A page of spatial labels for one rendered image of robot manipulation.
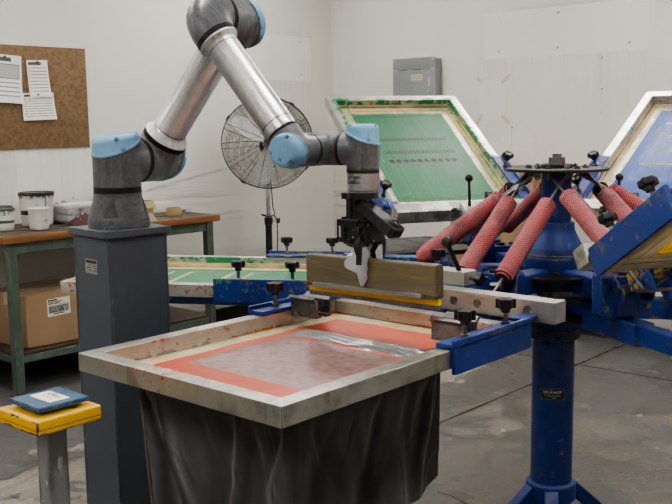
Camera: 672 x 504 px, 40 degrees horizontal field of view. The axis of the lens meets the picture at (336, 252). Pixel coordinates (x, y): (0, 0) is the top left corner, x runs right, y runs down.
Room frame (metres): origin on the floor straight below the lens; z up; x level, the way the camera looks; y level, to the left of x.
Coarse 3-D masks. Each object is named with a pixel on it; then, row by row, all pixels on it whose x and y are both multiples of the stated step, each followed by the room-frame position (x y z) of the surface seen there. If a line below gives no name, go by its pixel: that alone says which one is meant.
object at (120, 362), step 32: (256, 320) 2.18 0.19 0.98; (288, 320) 2.26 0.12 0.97; (384, 320) 2.28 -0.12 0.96; (416, 320) 2.22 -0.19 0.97; (480, 320) 2.11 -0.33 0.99; (96, 352) 1.86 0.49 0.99; (128, 352) 1.90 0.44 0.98; (160, 352) 1.97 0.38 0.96; (448, 352) 1.82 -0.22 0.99; (128, 384) 1.75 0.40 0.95; (160, 384) 1.68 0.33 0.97; (192, 384) 1.62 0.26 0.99; (224, 384) 1.61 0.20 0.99; (352, 384) 1.60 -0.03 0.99; (384, 384) 1.67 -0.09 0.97; (256, 416) 1.51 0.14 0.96; (288, 416) 1.48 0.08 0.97
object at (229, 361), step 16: (336, 320) 2.30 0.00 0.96; (272, 336) 2.13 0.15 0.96; (288, 336) 2.13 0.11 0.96; (352, 336) 2.12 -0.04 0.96; (368, 336) 2.12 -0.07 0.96; (208, 352) 1.99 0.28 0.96; (224, 352) 1.98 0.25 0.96; (240, 352) 1.98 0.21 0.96; (256, 352) 1.98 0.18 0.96; (272, 352) 1.98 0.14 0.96; (288, 352) 1.97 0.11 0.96; (304, 352) 1.97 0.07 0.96; (176, 368) 1.85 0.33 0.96; (192, 368) 1.85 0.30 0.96; (208, 368) 1.85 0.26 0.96; (224, 368) 1.85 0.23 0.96; (240, 368) 1.85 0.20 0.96; (256, 368) 1.84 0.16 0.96
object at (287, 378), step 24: (384, 336) 2.12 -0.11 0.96; (408, 336) 2.11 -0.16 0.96; (312, 360) 1.90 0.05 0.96; (336, 360) 1.90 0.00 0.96; (360, 360) 1.90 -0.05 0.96; (384, 360) 1.89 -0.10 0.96; (240, 384) 1.73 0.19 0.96; (264, 384) 1.73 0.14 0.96; (288, 384) 1.72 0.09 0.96; (312, 384) 1.72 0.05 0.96
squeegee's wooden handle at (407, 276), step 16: (320, 256) 2.19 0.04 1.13; (336, 256) 2.16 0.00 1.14; (320, 272) 2.19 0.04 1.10; (336, 272) 2.15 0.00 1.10; (352, 272) 2.12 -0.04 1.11; (368, 272) 2.09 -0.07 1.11; (384, 272) 2.06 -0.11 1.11; (400, 272) 2.03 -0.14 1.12; (416, 272) 2.00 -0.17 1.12; (432, 272) 1.97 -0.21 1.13; (384, 288) 2.06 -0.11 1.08; (400, 288) 2.03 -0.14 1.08; (416, 288) 2.00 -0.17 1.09; (432, 288) 1.97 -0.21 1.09
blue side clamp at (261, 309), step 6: (282, 300) 2.30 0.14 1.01; (288, 300) 2.32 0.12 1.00; (252, 306) 2.22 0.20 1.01; (258, 306) 2.24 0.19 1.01; (264, 306) 2.25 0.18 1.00; (270, 306) 2.26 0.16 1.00; (282, 306) 2.26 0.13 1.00; (288, 306) 2.26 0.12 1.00; (252, 312) 2.21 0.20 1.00; (258, 312) 2.20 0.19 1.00; (264, 312) 2.20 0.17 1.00; (270, 312) 2.21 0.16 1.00; (276, 312) 2.23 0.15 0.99
